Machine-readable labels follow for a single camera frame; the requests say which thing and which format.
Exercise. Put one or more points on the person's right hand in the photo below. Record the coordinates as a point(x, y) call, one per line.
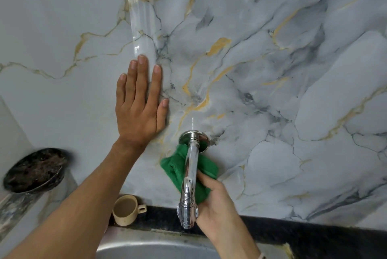
point(216, 207)

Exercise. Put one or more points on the person's left hand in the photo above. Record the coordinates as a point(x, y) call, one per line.
point(137, 116)

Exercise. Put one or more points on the person's right thumb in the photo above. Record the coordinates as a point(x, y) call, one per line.
point(207, 180)

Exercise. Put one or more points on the person's left middle finger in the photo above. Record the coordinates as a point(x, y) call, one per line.
point(140, 79)

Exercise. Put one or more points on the person's left thumb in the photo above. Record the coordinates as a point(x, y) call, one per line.
point(163, 113)

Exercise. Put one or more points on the person's left little finger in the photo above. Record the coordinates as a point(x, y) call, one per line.
point(120, 89)

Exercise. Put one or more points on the green cleaning cloth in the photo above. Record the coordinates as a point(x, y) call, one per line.
point(178, 168)

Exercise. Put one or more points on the person's right forearm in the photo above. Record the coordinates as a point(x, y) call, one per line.
point(238, 245)

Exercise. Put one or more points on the person's left forearm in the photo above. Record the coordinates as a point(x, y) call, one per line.
point(78, 204)

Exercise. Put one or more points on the stainless steel sink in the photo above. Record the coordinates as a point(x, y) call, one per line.
point(157, 245)

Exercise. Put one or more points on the beige ceramic cup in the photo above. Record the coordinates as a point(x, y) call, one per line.
point(126, 209)

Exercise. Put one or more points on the black round pan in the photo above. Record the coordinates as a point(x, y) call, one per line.
point(34, 171)

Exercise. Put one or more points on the chrome wall tap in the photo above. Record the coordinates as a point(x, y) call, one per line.
point(190, 177)

